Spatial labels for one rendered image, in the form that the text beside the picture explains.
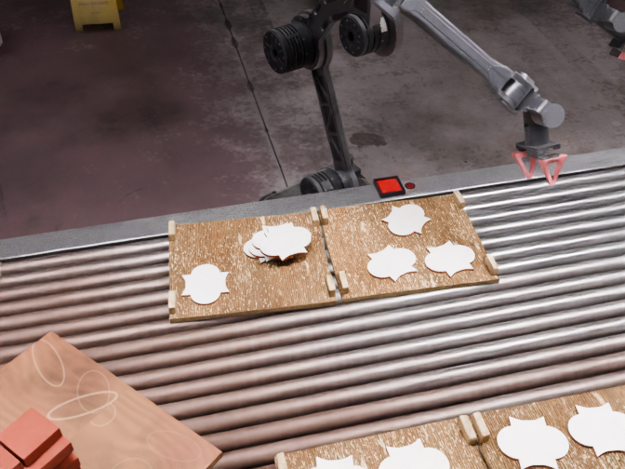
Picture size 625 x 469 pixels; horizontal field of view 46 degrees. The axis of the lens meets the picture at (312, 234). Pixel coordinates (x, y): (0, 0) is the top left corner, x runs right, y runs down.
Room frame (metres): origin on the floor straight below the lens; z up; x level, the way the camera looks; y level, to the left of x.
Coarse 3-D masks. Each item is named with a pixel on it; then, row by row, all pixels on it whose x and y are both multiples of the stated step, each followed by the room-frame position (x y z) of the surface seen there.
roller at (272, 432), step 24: (600, 360) 1.08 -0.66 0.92; (624, 360) 1.08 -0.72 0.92; (480, 384) 1.01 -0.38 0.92; (504, 384) 1.01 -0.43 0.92; (528, 384) 1.02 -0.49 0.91; (360, 408) 0.95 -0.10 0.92; (384, 408) 0.95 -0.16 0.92; (408, 408) 0.96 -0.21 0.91; (432, 408) 0.97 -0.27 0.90; (240, 432) 0.89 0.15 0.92; (264, 432) 0.89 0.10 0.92; (288, 432) 0.89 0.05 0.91; (312, 432) 0.90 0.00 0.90
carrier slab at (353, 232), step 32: (352, 224) 1.54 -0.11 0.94; (384, 224) 1.54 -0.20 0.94; (448, 224) 1.54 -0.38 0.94; (352, 256) 1.41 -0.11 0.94; (416, 256) 1.41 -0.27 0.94; (480, 256) 1.41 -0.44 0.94; (352, 288) 1.29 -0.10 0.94; (384, 288) 1.29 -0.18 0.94; (416, 288) 1.29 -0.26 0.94; (448, 288) 1.31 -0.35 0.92
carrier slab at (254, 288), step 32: (192, 224) 1.54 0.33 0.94; (224, 224) 1.54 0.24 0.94; (256, 224) 1.54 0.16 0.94; (192, 256) 1.41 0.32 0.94; (224, 256) 1.41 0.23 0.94; (320, 256) 1.41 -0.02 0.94; (256, 288) 1.29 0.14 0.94; (288, 288) 1.29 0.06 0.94; (320, 288) 1.29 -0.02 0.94; (192, 320) 1.20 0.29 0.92
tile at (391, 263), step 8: (392, 248) 1.43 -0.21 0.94; (400, 248) 1.43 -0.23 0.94; (368, 256) 1.41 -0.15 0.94; (376, 256) 1.40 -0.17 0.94; (384, 256) 1.40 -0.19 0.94; (392, 256) 1.40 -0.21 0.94; (400, 256) 1.40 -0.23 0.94; (408, 256) 1.40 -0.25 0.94; (368, 264) 1.37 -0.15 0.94; (376, 264) 1.37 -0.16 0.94; (384, 264) 1.37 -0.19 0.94; (392, 264) 1.37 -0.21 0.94; (400, 264) 1.37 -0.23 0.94; (408, 264) 1.37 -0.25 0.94; (368, 272) 1.35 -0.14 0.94; (376, 272) 1.35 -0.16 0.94; (384, 272) 1.35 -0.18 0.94; (392, 272) 1.35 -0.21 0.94; (400, 272) 1.35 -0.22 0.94; (408, 272) 1.35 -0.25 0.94; (416, 272) 1.35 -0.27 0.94; (392, 280) 1.32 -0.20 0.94
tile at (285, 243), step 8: (272, 232) 1.46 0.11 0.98; (280, 232) 1.46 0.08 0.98; (288, 232) 1.46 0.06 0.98; (296, 232) 1.46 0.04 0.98; (304, 232) 1.46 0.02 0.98; (264, 240) 1.43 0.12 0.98; (272, 240) 1.43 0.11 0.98; (280, 240) 1.43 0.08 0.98; (288, 240) 1.43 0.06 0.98; (296, 240) 1.43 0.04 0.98; (304, 240) 1.43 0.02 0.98; (264, 248) 1.40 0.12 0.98; (272, 248) 1.40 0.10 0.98; (280, 248) 1.40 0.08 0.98; (288, 248) 1.40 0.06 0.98; (296, 248) 1.40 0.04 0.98; (304, 248) 1.40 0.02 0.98; (272, 256) 1.37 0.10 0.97; (280, 256) 1.37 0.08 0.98; (288, 256) 1.37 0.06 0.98
